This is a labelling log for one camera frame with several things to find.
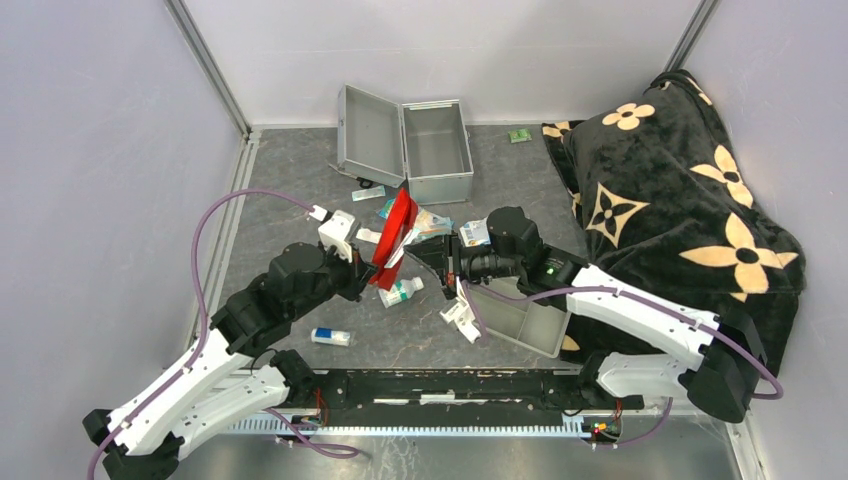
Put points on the grey divider tray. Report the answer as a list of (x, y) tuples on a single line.
[(540, 329)]

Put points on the white wrapped plaster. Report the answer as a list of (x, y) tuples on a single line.
[(367, 235)]

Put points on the small green packet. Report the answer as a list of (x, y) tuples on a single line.
[(519, 136)]

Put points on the white gauze packet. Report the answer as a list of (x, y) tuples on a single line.
[(474, 233)]

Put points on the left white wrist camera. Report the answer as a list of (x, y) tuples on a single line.
[(336, 230)]

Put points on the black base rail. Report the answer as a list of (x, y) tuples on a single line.
[(455, 398)]

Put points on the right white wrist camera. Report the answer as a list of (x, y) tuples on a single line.
[(459, 314)]

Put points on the blue cotton ball bag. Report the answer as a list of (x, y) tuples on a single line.
[(427, 224)]

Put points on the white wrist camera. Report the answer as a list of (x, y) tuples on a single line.
[(336, 230), (459, 314)]

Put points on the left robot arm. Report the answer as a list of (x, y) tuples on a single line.
[(217, 383)]

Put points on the red first aid pouch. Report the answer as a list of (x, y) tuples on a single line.
[(400, 222)]

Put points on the white bandage strip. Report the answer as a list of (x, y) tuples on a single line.
[(398, 253)]

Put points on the white green-label bottle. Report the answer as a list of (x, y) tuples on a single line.
[(400, 291)]

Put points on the small teal strip packet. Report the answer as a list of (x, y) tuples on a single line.
[(369, 193)]

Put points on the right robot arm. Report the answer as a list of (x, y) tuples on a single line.
[(715, 361)]

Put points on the blue white small box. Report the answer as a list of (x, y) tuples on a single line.
[(333, 337)]

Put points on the grey metal case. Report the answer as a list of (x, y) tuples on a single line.
[(422, 146)]

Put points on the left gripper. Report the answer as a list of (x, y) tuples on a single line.
[(359, 273)]

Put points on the black floral blanket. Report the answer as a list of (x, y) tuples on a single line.
[(655, 186)]

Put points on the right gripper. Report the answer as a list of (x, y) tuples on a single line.
[(435, 252)]

